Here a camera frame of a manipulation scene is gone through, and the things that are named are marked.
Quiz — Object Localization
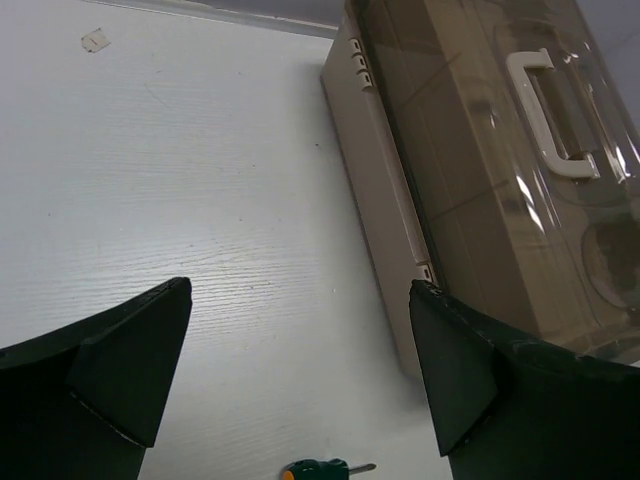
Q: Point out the tape scrap on table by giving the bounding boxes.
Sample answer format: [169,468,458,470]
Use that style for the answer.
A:
[81,28,111,53]

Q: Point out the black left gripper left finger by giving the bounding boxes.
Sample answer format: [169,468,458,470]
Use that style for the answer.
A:
[1,277,192,479]

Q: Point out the beige toolbox with clear lid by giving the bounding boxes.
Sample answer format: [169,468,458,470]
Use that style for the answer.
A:
[321,1,639,377]

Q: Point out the stubby green screwdriver upper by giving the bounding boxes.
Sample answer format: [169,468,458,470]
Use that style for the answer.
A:
[280,458,377,480]

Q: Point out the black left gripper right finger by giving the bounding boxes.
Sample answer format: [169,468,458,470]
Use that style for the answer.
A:
[409,280,639,479]

